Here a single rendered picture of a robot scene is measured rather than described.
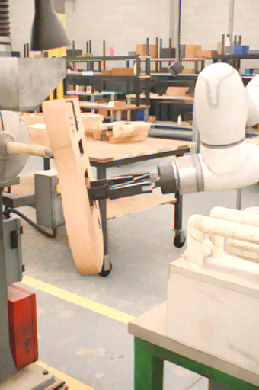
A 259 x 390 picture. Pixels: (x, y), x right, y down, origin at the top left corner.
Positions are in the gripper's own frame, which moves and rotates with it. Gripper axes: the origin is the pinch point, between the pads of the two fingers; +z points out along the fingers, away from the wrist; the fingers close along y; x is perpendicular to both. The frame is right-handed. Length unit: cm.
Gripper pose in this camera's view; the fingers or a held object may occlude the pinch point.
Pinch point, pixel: (90, 190)
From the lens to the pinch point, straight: 125.8
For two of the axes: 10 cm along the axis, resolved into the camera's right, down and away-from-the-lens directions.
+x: -1.6, -9.6, -2.5
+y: -0.1, -2.5, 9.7
